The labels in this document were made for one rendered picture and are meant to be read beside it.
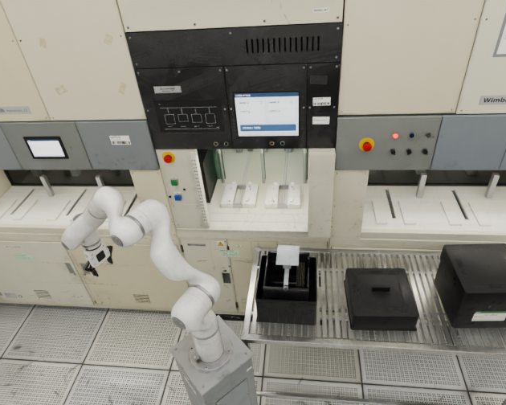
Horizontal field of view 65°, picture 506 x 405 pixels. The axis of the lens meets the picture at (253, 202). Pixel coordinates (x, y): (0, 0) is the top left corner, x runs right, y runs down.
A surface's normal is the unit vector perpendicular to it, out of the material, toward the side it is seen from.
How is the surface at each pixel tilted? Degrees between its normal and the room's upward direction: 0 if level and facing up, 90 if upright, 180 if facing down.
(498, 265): 0
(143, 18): 91
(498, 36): 90
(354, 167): 90
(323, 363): 0
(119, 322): 0
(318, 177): 90
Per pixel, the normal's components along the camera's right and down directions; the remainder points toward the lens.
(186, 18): -0.07, 0.67
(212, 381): -0.07, -0.78
